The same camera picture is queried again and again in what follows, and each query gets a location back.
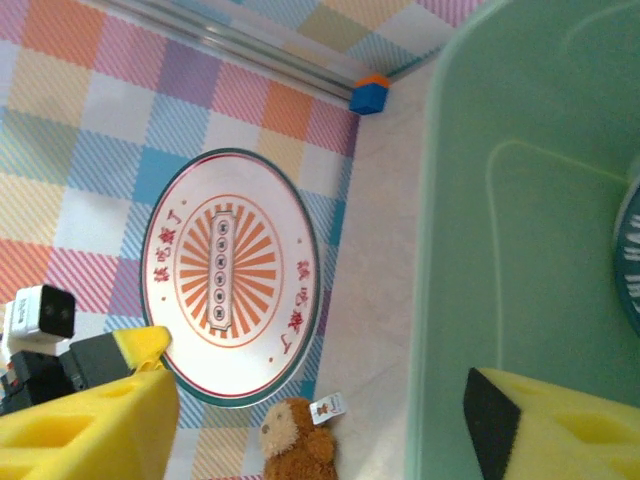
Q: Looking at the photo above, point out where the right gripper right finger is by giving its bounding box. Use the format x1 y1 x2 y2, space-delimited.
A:
462 367 640 480

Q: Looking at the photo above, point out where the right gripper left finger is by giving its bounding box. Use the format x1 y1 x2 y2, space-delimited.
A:
0 369 181 480

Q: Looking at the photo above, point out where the orange sunburst plate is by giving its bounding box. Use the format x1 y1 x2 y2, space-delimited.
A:
139 147 324 409

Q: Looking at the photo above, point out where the dark rim lettered plate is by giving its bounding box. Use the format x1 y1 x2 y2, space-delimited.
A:
612 154 640 336

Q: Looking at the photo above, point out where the green plastic bin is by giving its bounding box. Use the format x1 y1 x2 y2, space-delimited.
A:
407 0 640 480

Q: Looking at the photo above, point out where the brown teddy bear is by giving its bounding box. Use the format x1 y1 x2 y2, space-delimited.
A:
259 392 346 480

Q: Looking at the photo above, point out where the blue block orange top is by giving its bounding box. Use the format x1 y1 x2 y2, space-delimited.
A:
348 73 391 116

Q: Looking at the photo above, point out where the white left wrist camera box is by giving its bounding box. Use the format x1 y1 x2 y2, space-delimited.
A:
0 283 77 357

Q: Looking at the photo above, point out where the aluminium corner post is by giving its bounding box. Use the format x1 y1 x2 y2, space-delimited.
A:
97 0 359 101

